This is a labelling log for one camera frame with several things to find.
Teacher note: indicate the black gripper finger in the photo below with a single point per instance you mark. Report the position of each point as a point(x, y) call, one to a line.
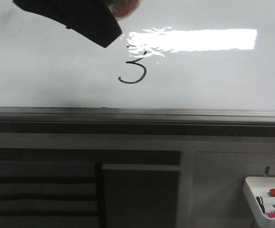
point(90, 18)

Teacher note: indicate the black striped grey panel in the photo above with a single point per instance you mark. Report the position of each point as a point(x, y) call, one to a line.
point(52, 194)

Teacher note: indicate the black capped whiteboard marker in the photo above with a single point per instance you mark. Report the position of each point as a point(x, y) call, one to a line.
point(267, 204)

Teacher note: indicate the white whiteboard with aluminium frame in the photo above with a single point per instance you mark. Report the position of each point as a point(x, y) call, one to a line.
point(176, 61)

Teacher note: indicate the white marker tray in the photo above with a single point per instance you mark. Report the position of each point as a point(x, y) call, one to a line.
point(259, 187)

